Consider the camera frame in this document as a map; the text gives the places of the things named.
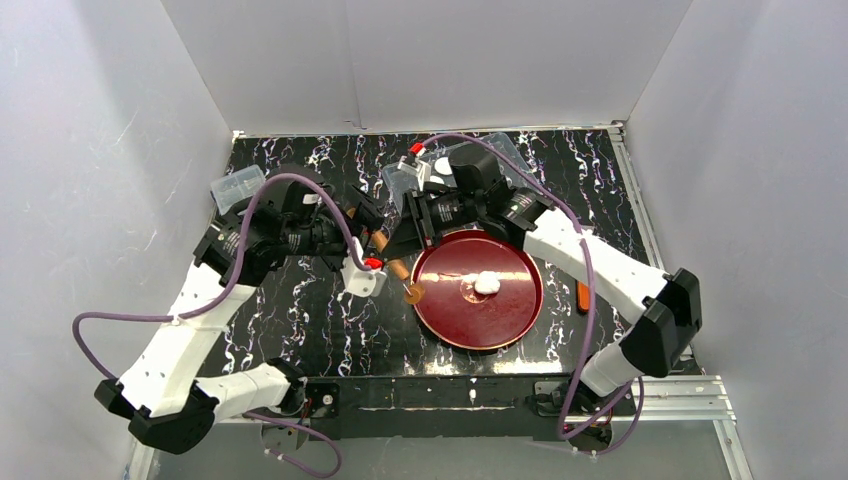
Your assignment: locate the wooden dough roller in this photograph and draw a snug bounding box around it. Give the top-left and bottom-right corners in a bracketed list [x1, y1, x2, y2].
[345, 206, 425, 307]

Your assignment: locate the white dough ball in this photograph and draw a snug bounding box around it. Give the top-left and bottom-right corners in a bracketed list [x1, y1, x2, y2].
[473, 271, 501, 296]

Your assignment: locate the round red tray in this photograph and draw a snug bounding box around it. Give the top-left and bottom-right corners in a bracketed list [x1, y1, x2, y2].
[412, 229, 544, 351]

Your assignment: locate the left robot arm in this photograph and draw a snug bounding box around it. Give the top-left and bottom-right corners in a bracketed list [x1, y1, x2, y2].
[95, 165, 386, 454]

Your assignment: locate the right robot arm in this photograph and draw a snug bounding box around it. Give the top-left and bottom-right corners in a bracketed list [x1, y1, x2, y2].
[383, 136, 702, 397]

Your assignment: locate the flat white dumpling wrapper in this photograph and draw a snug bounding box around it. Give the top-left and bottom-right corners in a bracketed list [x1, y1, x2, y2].
[433, 157, 452, 177]

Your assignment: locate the clear plastic tray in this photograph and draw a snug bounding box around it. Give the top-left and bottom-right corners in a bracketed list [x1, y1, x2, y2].
[381, 131, 539, 215]

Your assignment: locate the clear compartment screw box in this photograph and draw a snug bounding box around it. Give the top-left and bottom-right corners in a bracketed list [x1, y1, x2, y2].
[210, 165, 266, 215]

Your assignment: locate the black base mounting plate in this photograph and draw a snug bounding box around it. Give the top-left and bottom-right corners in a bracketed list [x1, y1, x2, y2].
[241, 374, 647, 444]

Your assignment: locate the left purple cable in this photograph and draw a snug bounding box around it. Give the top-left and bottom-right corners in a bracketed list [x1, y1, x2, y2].
[71, 170, 376, 480]

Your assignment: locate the purple cable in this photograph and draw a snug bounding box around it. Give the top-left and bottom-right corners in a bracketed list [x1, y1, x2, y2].
[418, 132, 645, 458]
[71, 170, 376, 480]

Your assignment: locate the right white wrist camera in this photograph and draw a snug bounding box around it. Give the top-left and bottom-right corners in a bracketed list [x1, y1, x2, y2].
[398, 143, 432, 191]

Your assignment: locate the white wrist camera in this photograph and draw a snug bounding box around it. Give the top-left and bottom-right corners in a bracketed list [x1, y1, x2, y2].
[398, 143, 432, 191]
[340, 238, 387, 298]

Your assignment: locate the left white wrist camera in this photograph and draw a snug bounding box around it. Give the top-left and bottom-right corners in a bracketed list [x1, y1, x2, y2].
[340, 238, 387, 298]

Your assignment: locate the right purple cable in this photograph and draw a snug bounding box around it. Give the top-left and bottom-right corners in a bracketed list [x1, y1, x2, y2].
[418, 132, 645, 458]

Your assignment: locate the aluminium frame rail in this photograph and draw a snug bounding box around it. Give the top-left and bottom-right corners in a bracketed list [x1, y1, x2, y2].
[631, 375, 736, 421]

